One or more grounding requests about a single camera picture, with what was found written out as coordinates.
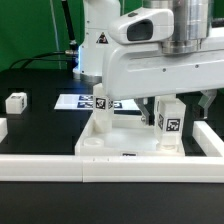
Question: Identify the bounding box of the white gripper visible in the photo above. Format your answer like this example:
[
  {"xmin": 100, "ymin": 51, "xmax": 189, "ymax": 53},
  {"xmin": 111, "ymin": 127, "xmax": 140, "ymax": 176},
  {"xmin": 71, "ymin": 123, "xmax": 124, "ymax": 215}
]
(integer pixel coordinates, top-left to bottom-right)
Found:
[{"xmin": 102, "ymin": 28, "xmax": 224, "ymax": 125}]

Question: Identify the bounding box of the white square table top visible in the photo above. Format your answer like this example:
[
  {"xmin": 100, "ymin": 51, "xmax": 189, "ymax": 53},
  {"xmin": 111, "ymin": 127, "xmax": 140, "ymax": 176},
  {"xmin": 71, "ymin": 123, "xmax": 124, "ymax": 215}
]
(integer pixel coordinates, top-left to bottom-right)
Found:
[{"xmin": 75, "ymin": 114, "xmax": 185, "ymax": 156}]

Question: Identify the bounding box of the white sheet with AprilTags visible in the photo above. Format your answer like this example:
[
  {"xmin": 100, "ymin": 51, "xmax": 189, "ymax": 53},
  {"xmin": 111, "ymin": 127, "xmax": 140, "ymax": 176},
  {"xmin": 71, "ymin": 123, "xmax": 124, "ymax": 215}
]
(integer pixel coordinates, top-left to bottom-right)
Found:
[{"xmin": 54, "ymin": 94, "xmax": 138, "ymax": 111}]

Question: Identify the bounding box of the white thin pole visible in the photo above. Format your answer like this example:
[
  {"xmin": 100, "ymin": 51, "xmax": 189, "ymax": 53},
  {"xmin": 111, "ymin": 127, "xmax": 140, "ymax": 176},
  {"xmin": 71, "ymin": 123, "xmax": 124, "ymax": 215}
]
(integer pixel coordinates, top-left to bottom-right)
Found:
[{"xmin": 49, "ymin": 0, "xmax": 63, "ymax": 70}]

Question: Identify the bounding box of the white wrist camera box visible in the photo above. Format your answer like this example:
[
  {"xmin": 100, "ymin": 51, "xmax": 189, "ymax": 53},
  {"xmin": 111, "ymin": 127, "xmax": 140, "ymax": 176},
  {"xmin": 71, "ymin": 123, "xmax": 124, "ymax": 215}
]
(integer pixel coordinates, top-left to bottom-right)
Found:
[{"xmin": 108, "ymin": 7, "xmax": 174, "ymax": 45}]

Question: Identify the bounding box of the black cable bundle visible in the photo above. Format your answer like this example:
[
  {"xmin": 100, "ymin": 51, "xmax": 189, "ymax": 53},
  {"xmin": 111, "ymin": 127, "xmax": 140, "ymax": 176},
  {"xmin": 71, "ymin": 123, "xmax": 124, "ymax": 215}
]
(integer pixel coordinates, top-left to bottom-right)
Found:
[{"xmin": 8, "ymin": 0, "xmax": 80, "ymax": 70}]

